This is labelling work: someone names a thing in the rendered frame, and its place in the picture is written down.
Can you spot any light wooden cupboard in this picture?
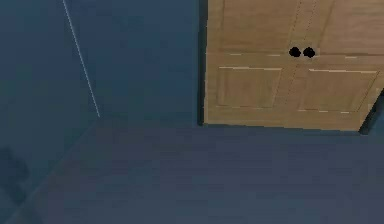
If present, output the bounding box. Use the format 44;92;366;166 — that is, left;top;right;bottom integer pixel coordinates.
203;0;384;132

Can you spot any black round cupboard knob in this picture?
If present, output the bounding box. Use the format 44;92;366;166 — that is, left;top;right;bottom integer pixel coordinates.
288;46;302;59
302;46;317;59

